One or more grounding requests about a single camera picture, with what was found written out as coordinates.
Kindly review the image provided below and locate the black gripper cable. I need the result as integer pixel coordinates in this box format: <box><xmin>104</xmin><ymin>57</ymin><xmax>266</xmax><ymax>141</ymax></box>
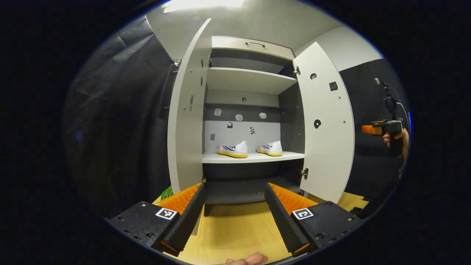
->
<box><xmin>390</xmin><ymin>85</ymin><xmax>411</xmax><ymax>129</ymax></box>

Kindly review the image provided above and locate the white cabinet door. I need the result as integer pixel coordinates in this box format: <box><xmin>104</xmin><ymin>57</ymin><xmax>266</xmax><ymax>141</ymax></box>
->
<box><xmin>293</xmin><ymin>42</ymin><xmax>355</xmax><ymax>204</ymax></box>
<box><xmin>167</xmin><ymin>18</ymin><xmax>213</xmax><ymax>236</ymax></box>

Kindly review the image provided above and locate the ceiling light panel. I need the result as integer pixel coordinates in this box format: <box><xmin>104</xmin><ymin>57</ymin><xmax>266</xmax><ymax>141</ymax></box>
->
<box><xmin>164</xmin><ymin>0</ymin><xmax>245</xmax><ymax>14</ymax></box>

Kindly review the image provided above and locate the white cabinet drawer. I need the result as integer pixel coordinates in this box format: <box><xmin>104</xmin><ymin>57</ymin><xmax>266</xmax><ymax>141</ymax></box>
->
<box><xmin>211</xmin><ymin>36</ymin><xmax>295</xmax><ymax>61</ymax></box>

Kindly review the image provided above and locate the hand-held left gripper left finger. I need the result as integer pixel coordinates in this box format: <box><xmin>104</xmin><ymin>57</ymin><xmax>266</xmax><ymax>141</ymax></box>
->
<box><xmin>105</xmin><ymin>183</ymin><xmax>207</xmax><ymax>257</ymax></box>

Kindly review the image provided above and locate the white shoe cabinet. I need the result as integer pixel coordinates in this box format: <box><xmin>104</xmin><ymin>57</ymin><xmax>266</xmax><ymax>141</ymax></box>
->
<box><xmin>202</xmin><ymin>36</ymin><xmax>306</xmax><ymax>216</ymax></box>

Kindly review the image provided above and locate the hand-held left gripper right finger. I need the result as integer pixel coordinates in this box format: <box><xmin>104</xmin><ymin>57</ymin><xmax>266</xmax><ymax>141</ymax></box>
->
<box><xmin>264</xmin><ymin>183</ymin><xmax>363</xmax><ymax>258</ymax></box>

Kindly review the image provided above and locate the black foam floor mat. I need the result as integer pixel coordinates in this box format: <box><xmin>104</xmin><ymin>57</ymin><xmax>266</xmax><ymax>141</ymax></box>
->
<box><xmin>348</xmin><ymin>206</ymin><xmax>370</xmax><ymax>218</ymax></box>

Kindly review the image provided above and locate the white striped canvas shoe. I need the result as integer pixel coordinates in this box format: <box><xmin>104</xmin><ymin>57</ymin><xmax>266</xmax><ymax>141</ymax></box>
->
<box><xmin>257</xmin><ymin>141</ymin><xmax>283</xmax><ymax>157</ymax></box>
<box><xmin>216</xmin><ymin>141</ymin><xmax>248</xmax><ymax>158</ymax></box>

